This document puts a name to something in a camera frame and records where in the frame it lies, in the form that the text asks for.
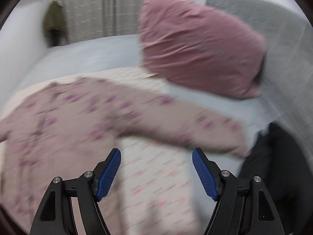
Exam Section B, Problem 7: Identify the grey quilted blanket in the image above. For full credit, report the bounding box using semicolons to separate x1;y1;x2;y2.
206;0;312;160

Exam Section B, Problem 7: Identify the olive green hanging jacket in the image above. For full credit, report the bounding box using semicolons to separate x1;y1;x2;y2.
42;1;67;47

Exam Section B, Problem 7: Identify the beige purple floral garment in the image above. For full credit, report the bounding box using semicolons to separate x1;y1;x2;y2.
1;78;249;231

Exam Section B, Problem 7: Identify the pink pillow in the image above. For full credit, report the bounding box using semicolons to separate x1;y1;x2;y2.
139;0;267;99

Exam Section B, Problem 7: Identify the white floral patterned sheet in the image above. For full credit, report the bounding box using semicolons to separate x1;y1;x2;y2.
1;76;199;234

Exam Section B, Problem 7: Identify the grey patterned curtain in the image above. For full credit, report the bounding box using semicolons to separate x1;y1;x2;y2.
56;0;143;44

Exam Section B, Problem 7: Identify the black garment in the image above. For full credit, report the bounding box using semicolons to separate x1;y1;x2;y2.
238;123;312;234

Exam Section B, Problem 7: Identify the light blue bed sheet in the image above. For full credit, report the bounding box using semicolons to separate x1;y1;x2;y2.
16;35;272;146

